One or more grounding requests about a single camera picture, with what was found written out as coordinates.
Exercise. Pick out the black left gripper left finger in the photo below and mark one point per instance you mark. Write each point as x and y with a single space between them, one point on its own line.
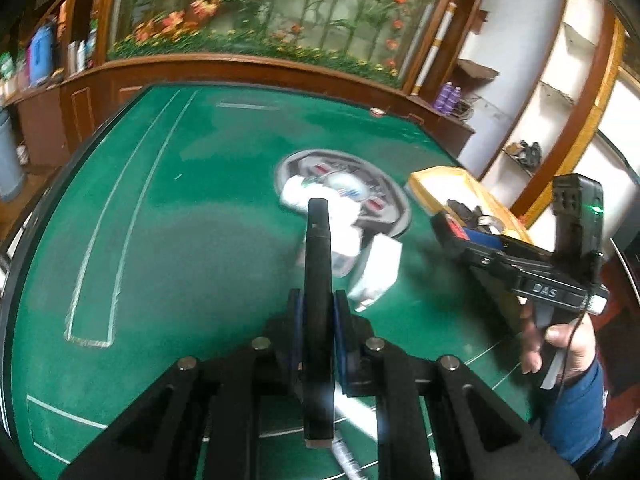
286 333

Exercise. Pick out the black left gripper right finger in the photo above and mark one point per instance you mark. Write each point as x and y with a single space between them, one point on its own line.
357 349

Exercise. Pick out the black gold lipstick tube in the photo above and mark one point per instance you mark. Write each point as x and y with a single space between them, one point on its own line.
318 325

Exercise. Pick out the small white box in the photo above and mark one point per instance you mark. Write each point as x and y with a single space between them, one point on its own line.
375 273

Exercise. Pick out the white plastic bottle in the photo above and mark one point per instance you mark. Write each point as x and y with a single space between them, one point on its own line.
331 214

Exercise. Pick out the blue sleeve forearm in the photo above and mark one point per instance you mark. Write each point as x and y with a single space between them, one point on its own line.
573 425

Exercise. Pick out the person's right hand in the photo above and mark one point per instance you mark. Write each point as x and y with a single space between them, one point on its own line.
578 339

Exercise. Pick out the mahjong table centre dice panel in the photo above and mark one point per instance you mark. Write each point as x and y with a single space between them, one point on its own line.
363 194

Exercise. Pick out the purple bottles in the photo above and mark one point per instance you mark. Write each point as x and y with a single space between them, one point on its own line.
447 99

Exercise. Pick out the flower mural glass panel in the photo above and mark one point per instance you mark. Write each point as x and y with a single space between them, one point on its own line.
373 39

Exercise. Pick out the grey trash bin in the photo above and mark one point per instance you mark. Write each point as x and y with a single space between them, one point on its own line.
12 177

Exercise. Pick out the blue thermos jug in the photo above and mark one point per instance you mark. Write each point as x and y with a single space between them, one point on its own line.
41 55

